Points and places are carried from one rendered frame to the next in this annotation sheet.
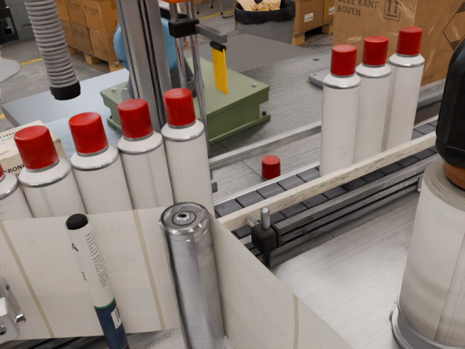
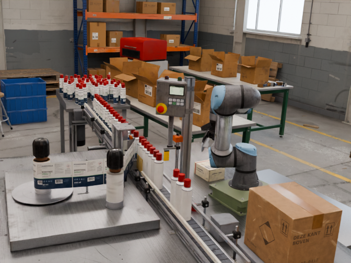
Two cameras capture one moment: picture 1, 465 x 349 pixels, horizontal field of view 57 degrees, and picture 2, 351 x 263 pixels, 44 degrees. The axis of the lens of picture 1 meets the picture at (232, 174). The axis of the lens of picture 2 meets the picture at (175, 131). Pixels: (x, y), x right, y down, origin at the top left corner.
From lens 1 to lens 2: 2.34 m
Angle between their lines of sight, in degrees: 85
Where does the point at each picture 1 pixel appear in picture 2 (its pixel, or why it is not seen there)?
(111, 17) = not seen: outside the picture
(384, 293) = (127, 203)
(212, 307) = not seen: hidden behind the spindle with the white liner
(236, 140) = (222, 207)
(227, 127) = (225, 202)
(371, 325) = not seen: hidden behind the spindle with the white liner
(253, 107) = (235, 204)
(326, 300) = (129, 198)
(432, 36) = (255, 224)
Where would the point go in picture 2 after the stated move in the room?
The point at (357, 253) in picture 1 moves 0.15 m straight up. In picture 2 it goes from (140, 203) to (140, 176)
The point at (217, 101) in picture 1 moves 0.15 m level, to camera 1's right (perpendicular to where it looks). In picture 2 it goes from (230, 192) to (231, 204)
